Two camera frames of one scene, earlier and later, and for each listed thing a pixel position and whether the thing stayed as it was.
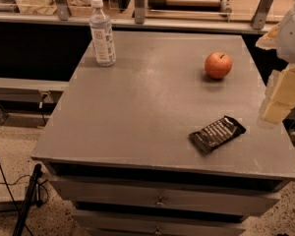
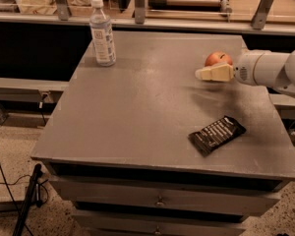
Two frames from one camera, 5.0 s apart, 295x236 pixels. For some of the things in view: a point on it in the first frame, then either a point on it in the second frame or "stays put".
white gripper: x=293 y=38 → x=245 y=68
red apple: x=217 y=65 stays put
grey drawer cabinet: x=118 y=149 stays put
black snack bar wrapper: x=215 y=136 stays put
